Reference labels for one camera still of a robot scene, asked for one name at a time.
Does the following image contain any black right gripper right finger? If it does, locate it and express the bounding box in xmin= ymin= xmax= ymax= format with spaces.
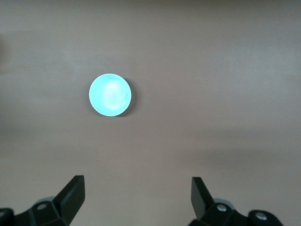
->
xmin=191 ymin=176 xmax=283 ymax=226

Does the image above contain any brown table cover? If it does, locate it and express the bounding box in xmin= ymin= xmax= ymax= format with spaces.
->
xmin=0 ymin=0 xmax=301 ymax=226

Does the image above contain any blue bowl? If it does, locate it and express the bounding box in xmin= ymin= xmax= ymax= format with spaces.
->
xmin=88 ymin=73 xmax=133 ymax=118

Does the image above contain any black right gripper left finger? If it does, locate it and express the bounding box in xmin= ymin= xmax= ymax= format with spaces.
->
xmin=14 ymin=175 xmax=85 ymax=226

